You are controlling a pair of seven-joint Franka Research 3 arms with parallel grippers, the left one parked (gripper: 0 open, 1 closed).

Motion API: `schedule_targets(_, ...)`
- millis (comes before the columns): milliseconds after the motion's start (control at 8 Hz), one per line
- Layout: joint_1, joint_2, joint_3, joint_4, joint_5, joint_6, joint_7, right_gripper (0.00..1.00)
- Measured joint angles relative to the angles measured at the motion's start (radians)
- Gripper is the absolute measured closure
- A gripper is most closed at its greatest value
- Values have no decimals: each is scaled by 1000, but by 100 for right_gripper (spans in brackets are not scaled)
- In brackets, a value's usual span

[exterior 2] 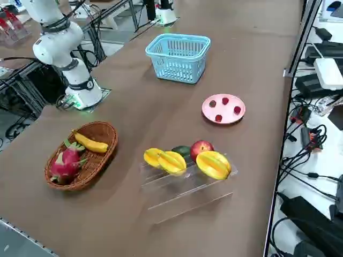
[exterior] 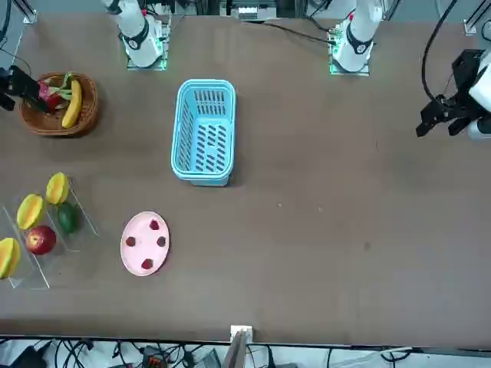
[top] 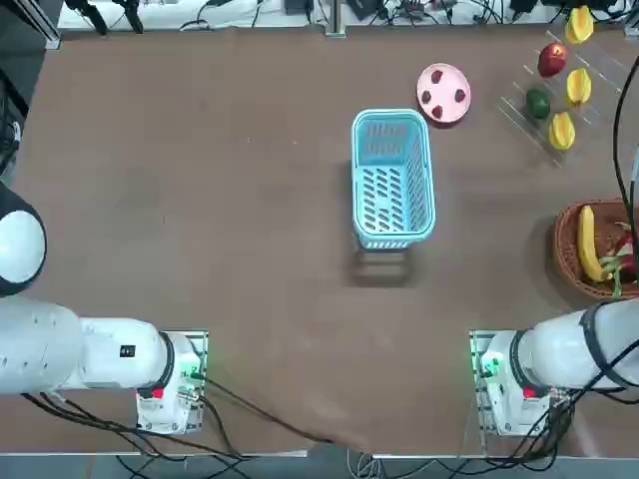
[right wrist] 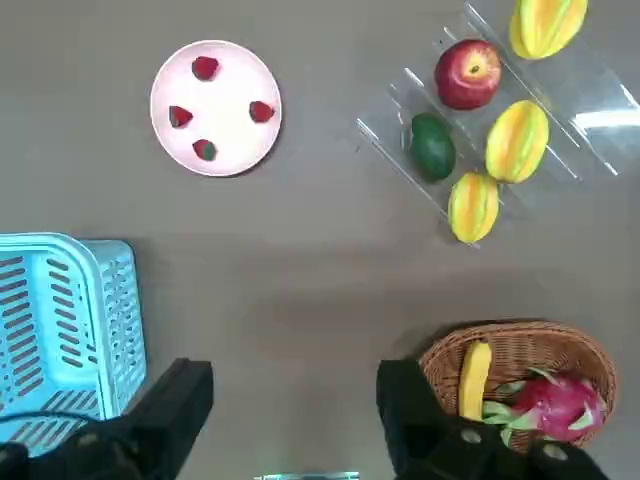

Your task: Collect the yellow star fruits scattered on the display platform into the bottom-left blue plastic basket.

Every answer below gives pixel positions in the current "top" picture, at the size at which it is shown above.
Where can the yellow star fruit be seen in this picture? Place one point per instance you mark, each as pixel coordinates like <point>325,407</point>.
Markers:
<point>579,25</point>
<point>561,131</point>
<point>579,87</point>

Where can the red apple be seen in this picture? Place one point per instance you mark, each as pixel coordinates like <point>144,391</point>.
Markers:
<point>552,60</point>

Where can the pink round plate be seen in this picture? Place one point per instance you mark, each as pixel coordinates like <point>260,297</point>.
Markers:
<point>447,92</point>

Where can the pink dragon fruit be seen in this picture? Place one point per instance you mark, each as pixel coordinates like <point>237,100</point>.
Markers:
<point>624,249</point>

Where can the black stand leg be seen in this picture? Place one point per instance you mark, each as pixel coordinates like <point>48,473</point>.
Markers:
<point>95,15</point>
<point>131,15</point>

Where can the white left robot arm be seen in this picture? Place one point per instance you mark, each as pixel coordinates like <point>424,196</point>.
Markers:
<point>50,344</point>

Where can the red strawberry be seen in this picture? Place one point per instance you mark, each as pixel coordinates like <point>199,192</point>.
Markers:
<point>438,112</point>
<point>438,76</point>
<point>460,94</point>
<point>427,96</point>

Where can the brown wicker basket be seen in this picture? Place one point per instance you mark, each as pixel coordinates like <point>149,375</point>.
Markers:
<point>566,239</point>

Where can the aluminium frame post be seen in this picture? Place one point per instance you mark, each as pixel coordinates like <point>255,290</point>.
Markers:
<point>335,20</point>

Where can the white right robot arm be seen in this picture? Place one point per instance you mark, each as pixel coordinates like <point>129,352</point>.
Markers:
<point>559,349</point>

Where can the yellow banana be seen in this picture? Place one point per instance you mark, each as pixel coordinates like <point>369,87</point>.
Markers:
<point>586,244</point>

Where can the green avocado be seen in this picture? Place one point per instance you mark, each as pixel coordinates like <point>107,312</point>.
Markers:
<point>538,103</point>

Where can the blue plastic basket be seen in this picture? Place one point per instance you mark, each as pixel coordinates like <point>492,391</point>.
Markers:
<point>355,164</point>

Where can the aluminium corner rail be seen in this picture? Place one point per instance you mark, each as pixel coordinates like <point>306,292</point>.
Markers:
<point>47,30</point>

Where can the clear acrylic display platform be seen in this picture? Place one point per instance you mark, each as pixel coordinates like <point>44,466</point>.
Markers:
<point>599,70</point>

